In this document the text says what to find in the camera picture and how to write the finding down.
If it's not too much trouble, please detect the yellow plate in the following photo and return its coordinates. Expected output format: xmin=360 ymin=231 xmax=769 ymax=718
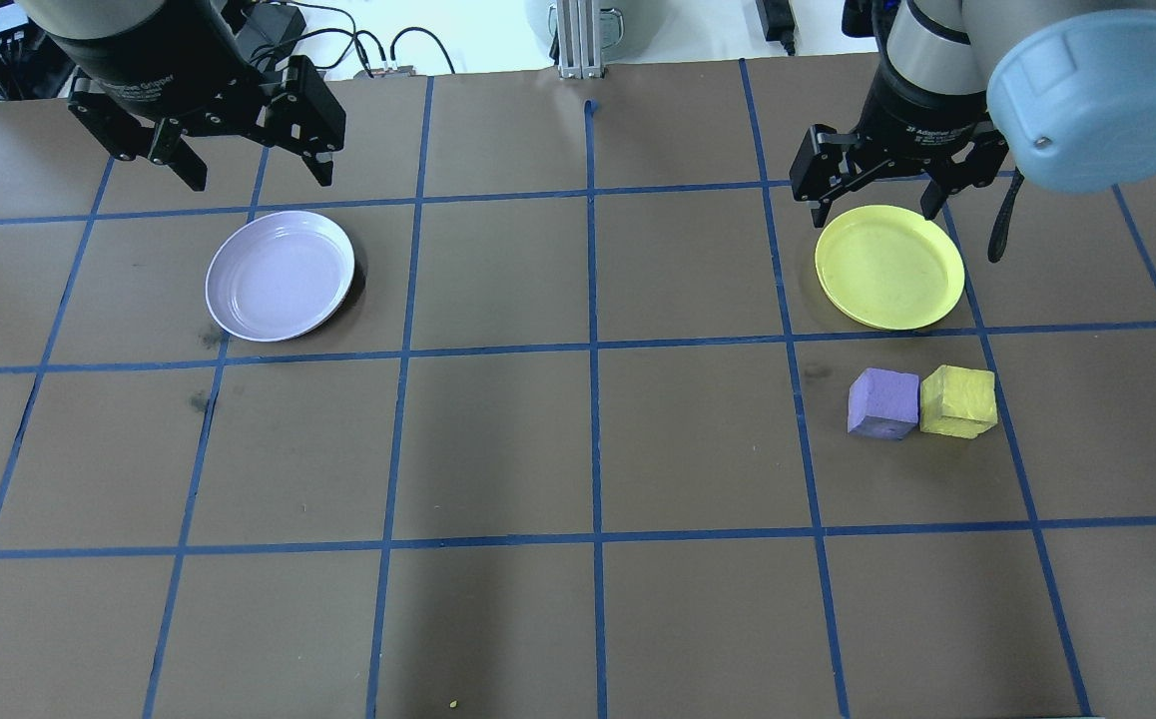
xmin=815 ymin=204 xmax=966 ymax=332

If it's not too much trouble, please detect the purple foam block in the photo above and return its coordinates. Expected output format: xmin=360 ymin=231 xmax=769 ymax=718
xmin=847 ymin=367 xmax=921 ymax=441

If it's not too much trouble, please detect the yellow foam block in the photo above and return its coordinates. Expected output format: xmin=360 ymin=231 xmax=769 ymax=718
xmin=919 ymin=364 xmax=998 ymax=438

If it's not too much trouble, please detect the black power brick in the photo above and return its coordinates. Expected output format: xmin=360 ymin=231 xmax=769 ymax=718
xmin=239 ymin=3 xmax=309 ymax=61

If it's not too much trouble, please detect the purple plate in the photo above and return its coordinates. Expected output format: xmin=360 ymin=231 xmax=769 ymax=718
xmin=205 ymin=210 xmax=356 ymax=344

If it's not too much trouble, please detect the aluminium frame post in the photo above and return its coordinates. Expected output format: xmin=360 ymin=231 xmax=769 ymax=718
xmin=555 ymin=0 xmax=607 ymax=80

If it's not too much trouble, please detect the small black power adapter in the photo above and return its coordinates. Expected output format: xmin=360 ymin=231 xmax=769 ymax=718
xmin=756 ymin=0 xmax=799 ymax=57

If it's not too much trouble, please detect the steel pot with lid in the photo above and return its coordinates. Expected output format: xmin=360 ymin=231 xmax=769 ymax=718
xmin=523 ymin=0 xmax=676 ymax=46

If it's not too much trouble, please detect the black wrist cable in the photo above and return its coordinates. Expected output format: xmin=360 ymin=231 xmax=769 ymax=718
xmin=986 ymin=168 xmax=1026 ymax=264

